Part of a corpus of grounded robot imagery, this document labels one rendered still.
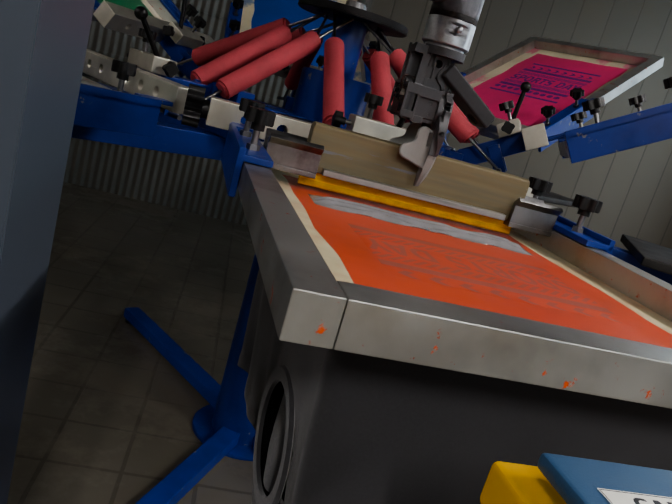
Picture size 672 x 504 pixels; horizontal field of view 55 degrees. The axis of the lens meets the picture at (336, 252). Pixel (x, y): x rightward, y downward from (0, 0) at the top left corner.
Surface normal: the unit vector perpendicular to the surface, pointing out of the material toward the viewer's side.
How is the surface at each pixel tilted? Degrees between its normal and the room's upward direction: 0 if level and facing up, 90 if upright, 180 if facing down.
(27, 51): 90
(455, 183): 90
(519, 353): 90
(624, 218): 90
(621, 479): 0
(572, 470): 0
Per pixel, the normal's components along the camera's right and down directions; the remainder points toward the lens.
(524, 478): 0.27, -0.93
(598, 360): 0.20, 0.29
